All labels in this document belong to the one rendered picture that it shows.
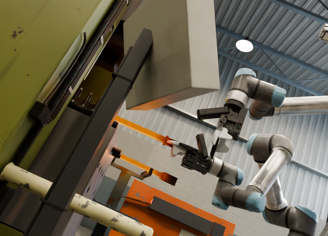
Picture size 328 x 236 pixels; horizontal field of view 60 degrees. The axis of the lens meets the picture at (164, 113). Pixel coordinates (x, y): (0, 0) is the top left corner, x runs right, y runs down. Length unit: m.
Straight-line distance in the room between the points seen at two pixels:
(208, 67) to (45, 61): 0.50
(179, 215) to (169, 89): 4.08
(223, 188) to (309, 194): 9.34
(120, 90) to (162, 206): 4.03
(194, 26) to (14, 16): 0.59
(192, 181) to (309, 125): 4.69
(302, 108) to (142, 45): 0.75
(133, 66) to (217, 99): 9.41
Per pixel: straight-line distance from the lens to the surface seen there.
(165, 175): 1.62
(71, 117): 1.14
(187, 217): 4.70
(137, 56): 0.73
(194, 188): 9.10
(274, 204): 1.69
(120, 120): 1.28
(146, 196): 4.81
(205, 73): 0.63
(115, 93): 0.69
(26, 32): 0.99
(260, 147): 1.50
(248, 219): 9.56
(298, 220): 1.67
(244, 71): 1.12
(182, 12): 0.67
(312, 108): 1.29
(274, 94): 1.10
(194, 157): 1.26
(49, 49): 0.94
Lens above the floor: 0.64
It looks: 21 degrees up
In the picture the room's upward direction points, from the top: 25 degrees clockwise
